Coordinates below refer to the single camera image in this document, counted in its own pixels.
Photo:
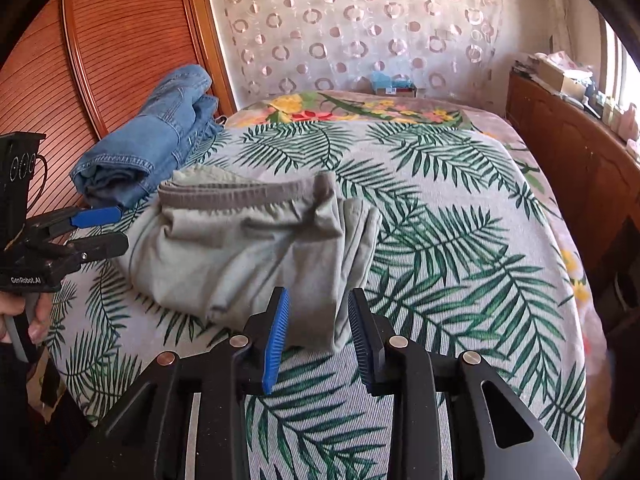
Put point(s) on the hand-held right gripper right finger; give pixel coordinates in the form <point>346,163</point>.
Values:
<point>362,347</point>

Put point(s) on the leaf print bed sheet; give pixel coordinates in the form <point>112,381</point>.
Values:
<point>425,240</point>

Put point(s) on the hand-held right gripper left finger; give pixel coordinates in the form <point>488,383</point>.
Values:
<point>276,342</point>

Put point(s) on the pale window curtain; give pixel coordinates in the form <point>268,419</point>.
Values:
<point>570,10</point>

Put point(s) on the small box with blue cloth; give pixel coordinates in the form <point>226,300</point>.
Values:
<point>392,84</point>

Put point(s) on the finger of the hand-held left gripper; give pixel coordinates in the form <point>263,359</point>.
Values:
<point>95,216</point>
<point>100,247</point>

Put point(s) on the wooden slatted wardrobe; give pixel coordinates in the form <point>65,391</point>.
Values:
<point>115,50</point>

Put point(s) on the blue jeans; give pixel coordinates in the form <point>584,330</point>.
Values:
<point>145,145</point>

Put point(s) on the wooden frame window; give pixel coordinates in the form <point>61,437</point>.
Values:
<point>622,70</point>

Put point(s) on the row of white bottles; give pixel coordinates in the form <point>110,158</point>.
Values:
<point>622,120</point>

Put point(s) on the long wooden cabinet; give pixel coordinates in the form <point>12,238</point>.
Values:
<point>570,160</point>

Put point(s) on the person's dark clothing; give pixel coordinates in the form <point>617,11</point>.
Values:
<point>35,410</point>

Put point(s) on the floral blanket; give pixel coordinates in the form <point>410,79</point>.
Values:
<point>350,107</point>

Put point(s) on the circle pattern sheer curtain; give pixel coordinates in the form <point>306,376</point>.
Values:
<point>360,25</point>

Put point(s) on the person's left hand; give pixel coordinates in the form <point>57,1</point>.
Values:
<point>40,320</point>

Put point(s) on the open cardboard box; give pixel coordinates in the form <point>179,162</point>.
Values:
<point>557,75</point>

